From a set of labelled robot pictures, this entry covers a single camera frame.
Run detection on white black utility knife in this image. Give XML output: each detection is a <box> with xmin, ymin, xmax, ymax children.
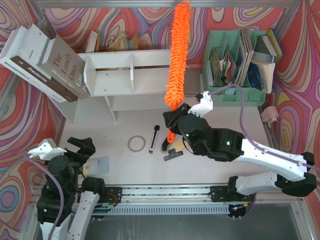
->
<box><xmin>148</xmin><ymin>125</ymin><xmax>160</xmax><ymax>154</ymax></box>

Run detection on orange microfiber duster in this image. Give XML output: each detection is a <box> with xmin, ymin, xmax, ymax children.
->
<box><xmin>163</xmin><ymin>0</ymin><xmax>193</xmax><ymax>143</ymax></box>

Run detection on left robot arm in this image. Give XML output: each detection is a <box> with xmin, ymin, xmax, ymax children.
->
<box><xmin>29</xmin><ymin>137</ymin><xmax>106</xmax><ymax>240</ymax></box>

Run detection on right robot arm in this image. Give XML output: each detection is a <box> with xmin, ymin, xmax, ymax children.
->
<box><xmin>163</xmin><ymin>103</ymin><xmax>317</xmax><ymax>197</ymax></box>

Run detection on white wooden bookshelf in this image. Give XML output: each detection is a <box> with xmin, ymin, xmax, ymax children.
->
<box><xmin>55</xmin><ymin>47</ymin><xmax>180</xmax><ymax>126</ymax></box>

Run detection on yellow blue calculator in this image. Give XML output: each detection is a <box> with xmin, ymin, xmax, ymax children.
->
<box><xmin>82</xmin><ymin>156</ymin><xmax>110</xmax><ymax>176</ymax></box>

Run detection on yellow sticky note pad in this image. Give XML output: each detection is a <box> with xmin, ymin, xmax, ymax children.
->
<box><xmin>172</xmin><ymin>138</ymin><xmax>184</xmax><ymax>152</ymax></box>

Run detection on black vacuum nozzle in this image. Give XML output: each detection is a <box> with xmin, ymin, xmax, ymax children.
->
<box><xmin>163</xmin><ymin>148</ymin><xmax>184</xmax><ymax>161</ymax></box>

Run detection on masking tape roll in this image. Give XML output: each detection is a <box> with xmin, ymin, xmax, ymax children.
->
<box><xmin>127</xmin><ymin>135</ymin><xmax>146</xmax><ymax>153</ymax></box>

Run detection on pink pig figurine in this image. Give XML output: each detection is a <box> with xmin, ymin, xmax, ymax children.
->
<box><xmin>260</xmin><ymin>105</ymin><xmax>279</xmax><ymax>128</ymax></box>

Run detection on green desk organizer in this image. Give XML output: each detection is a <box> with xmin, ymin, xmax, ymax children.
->
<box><xmin>201</xmin><ymin>30</ymin><xmax>266</xmax><ymax>107</ymax></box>

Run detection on brown Lonely Ones book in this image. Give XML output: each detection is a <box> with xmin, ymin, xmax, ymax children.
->
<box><xmin>39</xmin><ymin>35</ymin><xmax>90</xmax><ymax>100</ymax></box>

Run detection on books behind shelf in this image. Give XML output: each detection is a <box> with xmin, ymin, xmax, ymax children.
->
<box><xmin>80</xmin><ymin>31</ymin><xmax>139</xmax><ymax>53</ymax></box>

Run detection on open white paperback book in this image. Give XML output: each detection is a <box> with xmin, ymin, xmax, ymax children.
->
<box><xmin>251</xmin><ymin>59</ymin><xmax>276</xmax><ymax>94</ymax></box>

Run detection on white brown Fredonia book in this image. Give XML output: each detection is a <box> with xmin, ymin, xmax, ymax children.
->
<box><xmin>0</xmin><ymin>24</ymin><xmax>78</xmax><ymax>103</ymax></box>

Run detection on grey blue yellow books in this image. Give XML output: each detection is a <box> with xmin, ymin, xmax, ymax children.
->
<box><xmin>253</xmin><ymin>28</ymin><xmax>284</xmax><ymax>63</ymax></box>

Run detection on white camera on left wrist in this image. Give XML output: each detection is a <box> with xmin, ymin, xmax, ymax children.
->
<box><xmin>27</xmin><ymin>138</ymin><xmax>67</xmax><ymax>161</ymax></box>

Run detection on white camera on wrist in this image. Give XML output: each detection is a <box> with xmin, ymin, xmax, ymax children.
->
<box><xmin>188</xmin><ymin>91</ymin><xmax>214</xmax><ymax>118</ymax></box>
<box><xmin>27</xmin><ymin>138</ymin><xmax>67</xmax><ymax>161</ymax></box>

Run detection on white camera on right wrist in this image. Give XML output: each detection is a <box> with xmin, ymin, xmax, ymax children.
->
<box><xmin>188</xmin><ymin>91</ymin><xmax>214</xmax><ymax>118</ymax></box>

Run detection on aluminium rail with mounts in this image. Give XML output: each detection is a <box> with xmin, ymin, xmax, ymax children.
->
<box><xmin>32</xmin><ymin>183</ymin><xmax>303</xmax><ymax>206</ymax></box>

